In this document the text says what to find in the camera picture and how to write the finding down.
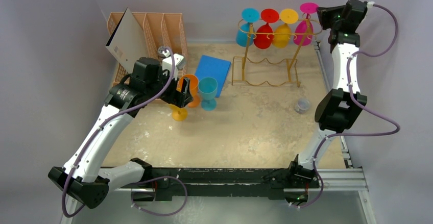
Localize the grey board in organizer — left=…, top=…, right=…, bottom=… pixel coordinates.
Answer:
left=105, top=8, right=149, bottom=73

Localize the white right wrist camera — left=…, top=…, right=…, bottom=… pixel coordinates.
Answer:
left=366, top=1, right=375, bottom=9

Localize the yellow front wine glass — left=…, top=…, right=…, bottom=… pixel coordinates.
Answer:
left=169, top=105, right=188, bottom=121

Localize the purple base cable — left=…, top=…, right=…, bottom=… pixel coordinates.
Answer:
left=130, top=176, right=189, bottom=217

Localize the blue notebook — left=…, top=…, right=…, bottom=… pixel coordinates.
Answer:
left=195, top=55, right=231, bottom=98

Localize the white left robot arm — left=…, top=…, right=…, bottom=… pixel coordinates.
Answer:
left=48, top=54, right=193, bottom=209

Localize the light blue wine glass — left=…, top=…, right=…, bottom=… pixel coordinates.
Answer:
left=198, top=77, right=218, bottom=111
left=235, top=8, right=260, bottom=47

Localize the gold metal wine glass rack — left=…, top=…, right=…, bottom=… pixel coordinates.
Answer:
left=231, top=18, right=319, bottom=87

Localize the light blue rear wine glass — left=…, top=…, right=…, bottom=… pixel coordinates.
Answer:
left=235, top=8, right=260, bottom=47

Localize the red wine glass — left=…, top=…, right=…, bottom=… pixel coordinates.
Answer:
left=254, top=8, right=279, bottom=49

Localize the magenta wine glass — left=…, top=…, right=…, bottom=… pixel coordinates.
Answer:
left=293, top=2, right=318, bottom=46

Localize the orange wine glass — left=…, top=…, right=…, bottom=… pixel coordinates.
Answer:
left=180, top=74, right=201, bottom=108

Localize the small jar in organizer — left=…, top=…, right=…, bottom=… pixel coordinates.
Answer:
left=157, top=46, right=170, bottom=59

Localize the yellow wine glass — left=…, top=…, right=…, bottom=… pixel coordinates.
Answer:
left=169, top=105, right=188, bottom=121
left=272, top=8, right=299, bottom=48

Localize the light blue front wine glass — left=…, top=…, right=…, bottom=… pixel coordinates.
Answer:
left=198, top=77, right=218, bottom=111

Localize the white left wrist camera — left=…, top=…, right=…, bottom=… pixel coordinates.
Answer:
left=162, top=54, right=186, bottom=79

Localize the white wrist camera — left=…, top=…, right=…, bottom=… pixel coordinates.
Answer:
left=162, top=54, right=186, bottom=79
left=366, top=1, right=375, bottom=9

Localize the pink plastic file organizer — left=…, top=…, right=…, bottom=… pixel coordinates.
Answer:
left=106, top=12, right=188, bottom=87

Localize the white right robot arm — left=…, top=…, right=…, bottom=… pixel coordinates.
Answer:
left=286, top=0, right=368, bottom=187

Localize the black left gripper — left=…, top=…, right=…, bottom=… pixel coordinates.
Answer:
left=146, top=66, right=192, bottom=107

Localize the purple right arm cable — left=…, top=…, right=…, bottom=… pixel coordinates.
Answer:
left=289, top=3, right=401, bottom=209

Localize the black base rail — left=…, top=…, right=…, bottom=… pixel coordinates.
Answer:
left=126, top=167, right=320, bottom=202

